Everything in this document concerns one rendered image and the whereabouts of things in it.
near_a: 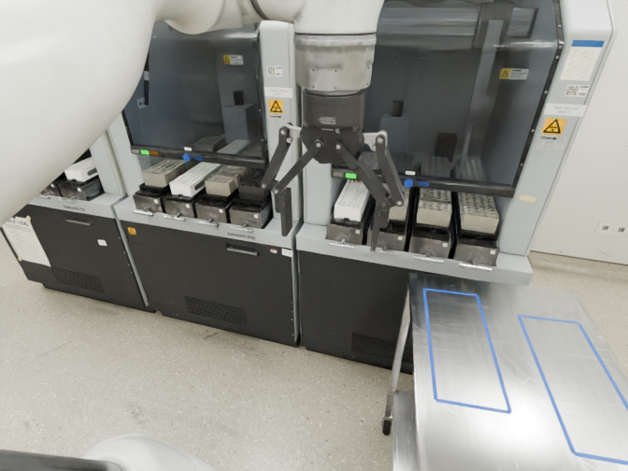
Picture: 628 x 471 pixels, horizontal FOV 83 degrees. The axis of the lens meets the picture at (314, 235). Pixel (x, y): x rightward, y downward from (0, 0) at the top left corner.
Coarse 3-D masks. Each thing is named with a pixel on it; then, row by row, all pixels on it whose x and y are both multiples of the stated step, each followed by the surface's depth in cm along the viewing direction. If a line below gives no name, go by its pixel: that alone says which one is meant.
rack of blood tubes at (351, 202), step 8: (352, 184) 148; (360, 184) 147; (344, 192) 143; (352, 192) 141; (360, 192) 143; (368, 192) 150; (344, 200) 136; (352, 200) 135; (360, 200) 136; (336, 208) 132; (344, 208) 131; (352, 208) 130; (360, 208) 130; (336, 216) 133; (344, 216) 132; (352, 216) 131; (360, 216) 131
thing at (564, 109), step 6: (546, 108) 101; (552, 108) 101; (558, 108) 100; (564, 108) 100; (570, 108) 100; (576, 108) 99; (582, 108) 99; (552, 114) 102; (558, 114) 101; (564, 114) 101; (570, 114) 100; (576, 114) 100; (582, 114) 100
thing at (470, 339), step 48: (432, 288) 100; (480, 288) 100; (528, 288) 100; (432, 336) 85; (480, 336) 85; (528, 336) 85; (576, 336) 85; (432, 384) 74; (480, 384) 74; (528, 384) 74; (576, 384) 74; (624, 384) 74; (384, 432) 143; (432, 432) 66; (480, 432) 66; (528, 432) 66; (576, 432) 66; (624, 432) 66
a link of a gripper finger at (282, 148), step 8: (280, 128) 46; (288, 128) 46; (280, 136) 46; (288, 136) 46; (280, 144) 47; (288, 144) 47; (280, 152) 47; (272, 160) 48; (280, 160) 48; (272, 168) 49; (264, 176) 50; (272, 176) 50; (264, 184) 51
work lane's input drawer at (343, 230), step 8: (368, 200) 146; (368, 208) 142; (368, 216) 141; (328, 224) 132; (336, 224) 132; (344, 224) 131; (352, 224) 130; (360, 224) 129; (328, 232) 134; (336, 232) 133; (344, 232) 132; (352, 232) 131; (360, 232) 130; (336, 240) 135; (344, 240) 132; (352, 240) 133; (360, 240) 132; (352, 248) 129
